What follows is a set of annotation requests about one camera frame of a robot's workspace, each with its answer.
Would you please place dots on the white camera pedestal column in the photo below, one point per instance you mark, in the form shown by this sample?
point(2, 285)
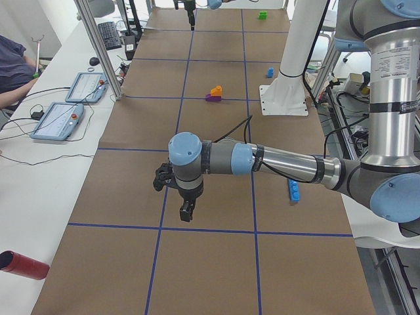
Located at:
point(285, 96)

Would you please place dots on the black keyboard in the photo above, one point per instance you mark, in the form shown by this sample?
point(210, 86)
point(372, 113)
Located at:
point(109, 35)

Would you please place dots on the blue teach pendant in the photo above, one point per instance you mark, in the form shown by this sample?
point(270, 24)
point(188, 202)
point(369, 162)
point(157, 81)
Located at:
point(87, 87)
point(59, 121)

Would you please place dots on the far blue teach pendant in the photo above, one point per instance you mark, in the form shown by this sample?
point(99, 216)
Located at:
point(87, 87)

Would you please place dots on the seated person dark shirt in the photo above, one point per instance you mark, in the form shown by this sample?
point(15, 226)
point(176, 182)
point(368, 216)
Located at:
point(19, 73)

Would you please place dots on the green double block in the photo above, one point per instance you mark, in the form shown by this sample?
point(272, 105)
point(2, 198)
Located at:
point(263, 15)

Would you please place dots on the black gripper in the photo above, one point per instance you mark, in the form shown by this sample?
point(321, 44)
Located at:
point(189, 195)
point(189, 7)

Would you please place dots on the white chair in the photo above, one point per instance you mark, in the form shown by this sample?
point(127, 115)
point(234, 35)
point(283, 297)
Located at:
point(373, 232)

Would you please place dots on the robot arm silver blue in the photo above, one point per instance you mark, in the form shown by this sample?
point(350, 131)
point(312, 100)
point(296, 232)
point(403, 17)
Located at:
point(386, 179)
point(211, 4)

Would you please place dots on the near blue teach pendant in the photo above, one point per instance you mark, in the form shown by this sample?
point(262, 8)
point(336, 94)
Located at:
point(59, 121)

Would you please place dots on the purple trapezoid block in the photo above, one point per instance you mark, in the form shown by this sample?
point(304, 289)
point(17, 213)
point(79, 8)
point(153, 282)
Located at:
point(213, 98)

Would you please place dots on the red cylinder tube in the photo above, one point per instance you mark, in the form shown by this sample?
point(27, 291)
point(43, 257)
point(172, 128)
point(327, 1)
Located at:
point(22, 265)

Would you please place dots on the orange trapezoid block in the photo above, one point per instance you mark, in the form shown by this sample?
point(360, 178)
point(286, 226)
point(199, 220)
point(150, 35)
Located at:
point(216, 91)

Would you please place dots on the long blue four-stud block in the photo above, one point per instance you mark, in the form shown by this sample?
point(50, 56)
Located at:
point(294, 192)

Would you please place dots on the aluminium frame post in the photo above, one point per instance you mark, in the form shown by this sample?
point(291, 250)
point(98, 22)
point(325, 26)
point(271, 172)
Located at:
point(89, 22)

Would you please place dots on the black computer mouse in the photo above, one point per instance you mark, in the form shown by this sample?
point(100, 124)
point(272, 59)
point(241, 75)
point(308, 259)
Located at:
point(93, 61)

